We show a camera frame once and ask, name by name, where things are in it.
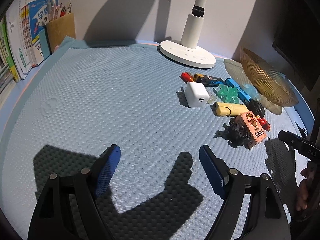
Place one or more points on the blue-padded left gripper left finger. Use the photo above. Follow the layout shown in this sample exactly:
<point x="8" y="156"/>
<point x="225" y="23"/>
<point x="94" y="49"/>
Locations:
<point x="108" y="164"/>

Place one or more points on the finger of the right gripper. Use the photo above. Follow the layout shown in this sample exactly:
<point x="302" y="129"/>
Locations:
<point x="300" y="144"/>

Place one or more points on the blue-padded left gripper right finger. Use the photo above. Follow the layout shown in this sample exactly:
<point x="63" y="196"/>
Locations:
<point x="216" y="170"/>

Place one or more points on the black monster figurine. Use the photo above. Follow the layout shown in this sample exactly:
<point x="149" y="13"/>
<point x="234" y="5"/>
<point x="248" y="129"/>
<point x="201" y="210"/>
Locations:
<point x="236" y="134"/>

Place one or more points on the pink card box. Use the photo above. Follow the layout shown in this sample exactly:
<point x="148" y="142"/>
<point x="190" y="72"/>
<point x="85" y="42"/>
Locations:
<point x="251" y="125"/>

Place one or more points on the red small figurine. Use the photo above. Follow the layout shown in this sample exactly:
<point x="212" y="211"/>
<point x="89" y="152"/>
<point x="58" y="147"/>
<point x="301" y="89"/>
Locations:
<point x="264" y="123"/>

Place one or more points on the yellow highlighter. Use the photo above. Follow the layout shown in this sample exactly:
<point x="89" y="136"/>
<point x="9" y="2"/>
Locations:
<point x="228" y="109"/>

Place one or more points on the green crystal toy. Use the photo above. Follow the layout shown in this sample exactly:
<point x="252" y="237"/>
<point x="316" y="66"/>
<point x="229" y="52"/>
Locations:
<point x="228" y="94"/>

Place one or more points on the white cube charger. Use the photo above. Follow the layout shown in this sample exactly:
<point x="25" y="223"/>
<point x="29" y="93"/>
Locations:
<point x="196" y="95"/>

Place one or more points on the black blue lighter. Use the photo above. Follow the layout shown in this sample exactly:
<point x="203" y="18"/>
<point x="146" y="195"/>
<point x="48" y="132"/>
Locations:
<point x="208" y="81"/>

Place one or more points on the red lighter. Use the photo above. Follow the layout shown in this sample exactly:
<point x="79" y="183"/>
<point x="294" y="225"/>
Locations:
<point x="187" y="77"/>

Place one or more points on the person right hand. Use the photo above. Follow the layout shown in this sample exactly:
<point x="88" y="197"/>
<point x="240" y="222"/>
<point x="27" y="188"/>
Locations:
<point x="302" y="194"/>

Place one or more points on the blue textured foam mat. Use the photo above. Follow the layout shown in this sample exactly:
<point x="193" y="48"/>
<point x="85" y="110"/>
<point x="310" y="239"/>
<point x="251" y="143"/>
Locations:
<point x="88" y="98"/>

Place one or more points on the black toy wheel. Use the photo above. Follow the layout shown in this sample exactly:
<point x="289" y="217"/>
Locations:
<point x="256" y="108"/>

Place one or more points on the amber ribbed glass bowl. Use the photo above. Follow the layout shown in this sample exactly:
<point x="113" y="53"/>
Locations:
<point x="267" y="80"/>

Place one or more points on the black monitor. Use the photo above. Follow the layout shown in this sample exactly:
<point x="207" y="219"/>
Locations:
<point x="298" y="39"/>

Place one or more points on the white desk lamp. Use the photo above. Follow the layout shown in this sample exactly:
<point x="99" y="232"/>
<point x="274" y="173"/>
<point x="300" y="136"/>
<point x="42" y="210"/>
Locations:
<point x="186" y="51"/>

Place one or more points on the wooden pen holder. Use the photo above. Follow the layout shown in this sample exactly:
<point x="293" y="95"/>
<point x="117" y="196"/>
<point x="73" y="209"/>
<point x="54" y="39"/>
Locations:
<point x="58" y="29"/>

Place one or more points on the green book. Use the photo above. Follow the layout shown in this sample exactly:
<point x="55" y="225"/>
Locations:
<point x="7" y="52"/>

